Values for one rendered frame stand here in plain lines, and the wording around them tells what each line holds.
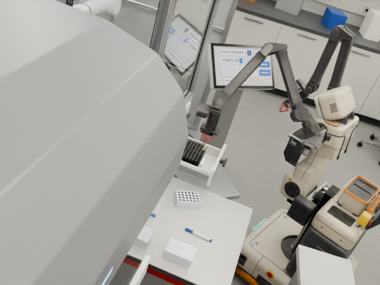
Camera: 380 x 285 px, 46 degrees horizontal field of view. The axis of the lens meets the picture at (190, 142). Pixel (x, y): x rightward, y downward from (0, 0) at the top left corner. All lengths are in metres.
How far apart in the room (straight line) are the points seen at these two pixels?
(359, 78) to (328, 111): 3.03
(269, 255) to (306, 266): 0.68
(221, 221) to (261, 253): 0.71
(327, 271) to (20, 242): 1.78
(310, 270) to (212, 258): 0.49
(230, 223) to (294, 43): 3.31
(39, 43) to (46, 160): 0.40
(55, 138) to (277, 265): 2.20
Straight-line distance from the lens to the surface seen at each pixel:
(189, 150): 2.47
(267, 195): 3.88
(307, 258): 2.35
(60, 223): 0.86
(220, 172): 3.86
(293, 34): 5.27
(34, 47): 1.17
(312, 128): 2.43
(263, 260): 2.93
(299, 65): 5.40
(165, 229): 2.17
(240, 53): 3.21
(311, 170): 2.70
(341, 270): 2.41
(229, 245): 2.21
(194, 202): 2.30
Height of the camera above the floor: 2.29
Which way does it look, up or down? 33 degrees down
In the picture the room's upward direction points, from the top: 17 degrees clockwise
